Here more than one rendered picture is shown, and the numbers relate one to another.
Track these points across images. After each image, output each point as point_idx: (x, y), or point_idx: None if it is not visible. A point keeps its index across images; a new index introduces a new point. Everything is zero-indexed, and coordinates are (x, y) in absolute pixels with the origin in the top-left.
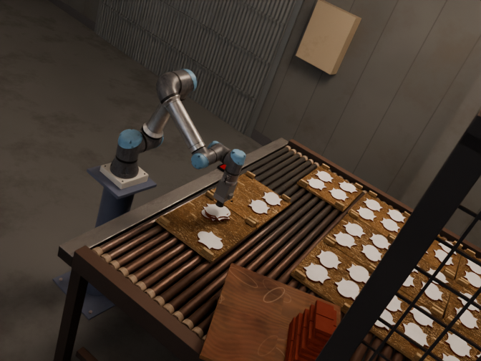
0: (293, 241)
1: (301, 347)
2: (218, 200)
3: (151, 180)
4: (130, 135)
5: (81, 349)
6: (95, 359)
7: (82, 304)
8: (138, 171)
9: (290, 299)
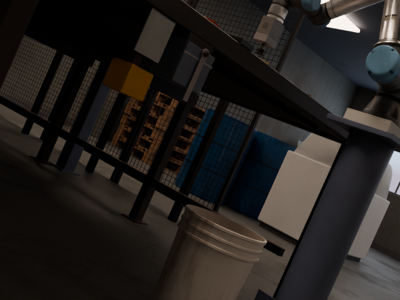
0: None
1: None
2: (263, 50)
3: (338, 116)
4: None
5: (281, 247)
6: (266, 240)
7: (313, 207)
8: (362, 111)
9: None
